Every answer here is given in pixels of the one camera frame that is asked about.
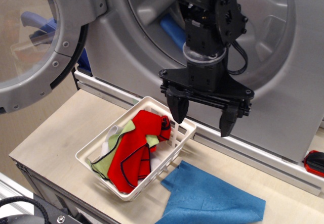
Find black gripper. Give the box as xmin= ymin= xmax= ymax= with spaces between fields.
xmin=158 ymin=62 xmax=254 ymax=137

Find red cloth with dark trim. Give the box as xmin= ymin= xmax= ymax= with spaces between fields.
xmin=107 ymin=110 xmax=171 ymax=194

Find light green cloth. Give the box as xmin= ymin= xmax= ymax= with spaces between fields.
xmin=89 ymin=120 xmax=151 ymax=180

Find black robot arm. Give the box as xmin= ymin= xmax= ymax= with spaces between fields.
xmin=159 ymin=0 xmax=254 ymax=137

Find white plastic laundry basket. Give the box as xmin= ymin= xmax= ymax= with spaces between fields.
xmin=75 ymin=97 xmax=196 ymax=201

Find grey toy washing machine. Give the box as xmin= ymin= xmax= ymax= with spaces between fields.
xmin=86 ymin=0 xmax=323 ymax=162

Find blue cylinder in drum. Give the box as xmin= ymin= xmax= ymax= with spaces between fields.
xmin=160 ymin=14 xmax=186 ymax=51

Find blue felt cloth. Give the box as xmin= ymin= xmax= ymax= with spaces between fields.
xmin=158 ymin=161 xmax=266 ymax=223

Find red and black tool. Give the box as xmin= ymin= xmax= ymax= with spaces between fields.
xmin=303 ymin=150 xmax=323 ymax=177

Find blue plastic object behind door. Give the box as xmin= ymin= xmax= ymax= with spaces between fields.
xmin=20 ymin=11 xmax=57 ymax=46

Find grey round washer door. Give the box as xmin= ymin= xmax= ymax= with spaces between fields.
xmin=1 ymin=0 xmax=107 ymax=114

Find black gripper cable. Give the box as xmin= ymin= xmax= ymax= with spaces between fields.
xmin=226 ymin=41 xmax=249 ymax=75

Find aluminium profile rail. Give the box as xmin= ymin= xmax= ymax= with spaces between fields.
xmin=74 ymin=71 xmax=323 ymax=196

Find black metal bracket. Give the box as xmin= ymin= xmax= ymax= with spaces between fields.
xmin=33 ymin=194 xmax=91 ymax=224

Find black braided cable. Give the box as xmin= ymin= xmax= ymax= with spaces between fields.
xmin=0 ymin=196 xmax=51 ymax=224

